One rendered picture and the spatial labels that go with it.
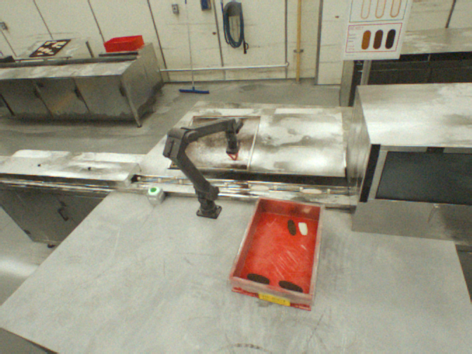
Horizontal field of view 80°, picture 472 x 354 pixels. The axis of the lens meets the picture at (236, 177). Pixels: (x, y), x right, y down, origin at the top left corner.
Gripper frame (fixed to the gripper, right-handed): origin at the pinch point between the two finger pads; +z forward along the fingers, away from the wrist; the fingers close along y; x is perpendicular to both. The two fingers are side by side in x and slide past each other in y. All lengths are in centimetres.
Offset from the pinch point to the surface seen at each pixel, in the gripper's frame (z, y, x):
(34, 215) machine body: 42, 38, -157
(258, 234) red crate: 6, 45, 22
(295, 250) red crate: 4, 50, 41
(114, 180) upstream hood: 0, 27, -68
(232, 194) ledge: 5.4, 22.9, 3.8
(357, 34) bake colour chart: -38, -72, 61
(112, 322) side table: -1, 97, -24
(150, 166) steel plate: 14, 2, -61
